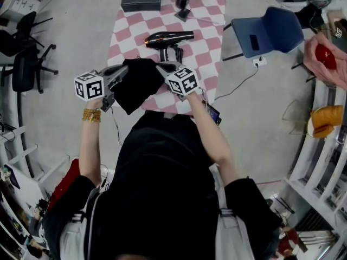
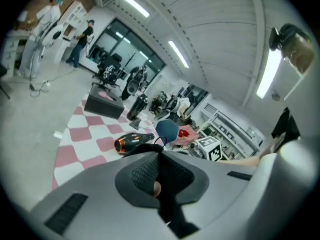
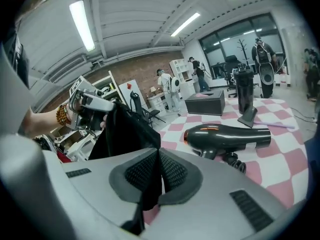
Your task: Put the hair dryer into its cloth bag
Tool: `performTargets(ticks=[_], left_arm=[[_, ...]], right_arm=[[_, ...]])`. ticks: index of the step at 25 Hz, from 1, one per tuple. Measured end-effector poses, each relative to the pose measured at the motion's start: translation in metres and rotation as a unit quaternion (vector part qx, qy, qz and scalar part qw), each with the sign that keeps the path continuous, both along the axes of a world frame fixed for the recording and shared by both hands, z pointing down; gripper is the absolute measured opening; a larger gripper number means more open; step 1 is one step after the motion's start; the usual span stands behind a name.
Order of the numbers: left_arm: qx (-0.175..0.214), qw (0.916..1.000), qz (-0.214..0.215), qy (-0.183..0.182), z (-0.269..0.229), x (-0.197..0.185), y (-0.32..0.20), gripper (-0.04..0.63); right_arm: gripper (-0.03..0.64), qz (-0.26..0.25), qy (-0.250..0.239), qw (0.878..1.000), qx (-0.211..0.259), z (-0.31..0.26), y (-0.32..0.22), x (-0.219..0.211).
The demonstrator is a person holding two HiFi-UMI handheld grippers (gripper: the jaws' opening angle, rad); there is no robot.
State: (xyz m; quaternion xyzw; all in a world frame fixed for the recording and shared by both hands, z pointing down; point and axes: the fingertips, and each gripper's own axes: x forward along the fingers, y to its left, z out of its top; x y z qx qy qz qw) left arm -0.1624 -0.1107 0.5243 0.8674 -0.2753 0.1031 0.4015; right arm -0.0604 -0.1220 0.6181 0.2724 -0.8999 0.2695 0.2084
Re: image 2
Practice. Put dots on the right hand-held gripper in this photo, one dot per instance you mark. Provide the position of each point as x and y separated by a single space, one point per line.
211 150

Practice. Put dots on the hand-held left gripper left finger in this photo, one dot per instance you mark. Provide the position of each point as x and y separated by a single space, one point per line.
100 196

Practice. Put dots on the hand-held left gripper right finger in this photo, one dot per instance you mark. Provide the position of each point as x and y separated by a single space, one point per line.
217 184

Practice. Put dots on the black hair dryer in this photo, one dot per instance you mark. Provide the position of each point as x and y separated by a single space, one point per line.
132 140

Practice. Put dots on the person's right forearm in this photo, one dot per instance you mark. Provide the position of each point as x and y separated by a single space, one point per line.
242 162

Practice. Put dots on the pink cloth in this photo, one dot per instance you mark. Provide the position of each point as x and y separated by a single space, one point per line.
192 137

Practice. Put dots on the red round object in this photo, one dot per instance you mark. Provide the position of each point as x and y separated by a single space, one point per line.
183 134

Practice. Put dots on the white shelving rack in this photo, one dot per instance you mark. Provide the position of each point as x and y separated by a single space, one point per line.
215 114

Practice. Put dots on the blue chair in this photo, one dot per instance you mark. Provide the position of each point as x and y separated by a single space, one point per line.
166 131

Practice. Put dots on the pink white checkered tablecloth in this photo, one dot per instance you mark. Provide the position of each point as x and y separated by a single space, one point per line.
82 134

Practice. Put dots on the person's black clothing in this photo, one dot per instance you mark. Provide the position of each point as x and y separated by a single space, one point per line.
287 126

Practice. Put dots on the small black stand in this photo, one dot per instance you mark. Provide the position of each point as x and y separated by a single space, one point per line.
135 124

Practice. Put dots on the black tissue box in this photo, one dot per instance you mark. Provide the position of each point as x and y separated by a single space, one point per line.
102 107

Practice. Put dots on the long ceiling light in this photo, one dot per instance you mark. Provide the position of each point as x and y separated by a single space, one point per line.
132 3
178 54
268 74

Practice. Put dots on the black coat rack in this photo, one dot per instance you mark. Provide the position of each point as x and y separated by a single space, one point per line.
130 59

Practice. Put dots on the person's face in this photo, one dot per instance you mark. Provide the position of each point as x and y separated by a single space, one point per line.
302 56

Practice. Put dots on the black gaming chair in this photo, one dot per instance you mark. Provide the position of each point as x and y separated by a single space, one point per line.
112 61

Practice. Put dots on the large dark-framed window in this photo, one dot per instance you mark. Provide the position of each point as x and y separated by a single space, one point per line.
117 49

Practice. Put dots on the white desk with drawers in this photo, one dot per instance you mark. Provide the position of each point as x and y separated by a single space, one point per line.
15 41

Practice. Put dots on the white arched cabinet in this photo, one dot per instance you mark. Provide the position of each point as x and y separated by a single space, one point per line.
75 11

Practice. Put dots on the black head-mounted camera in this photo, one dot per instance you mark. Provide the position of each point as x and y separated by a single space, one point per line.
275 39

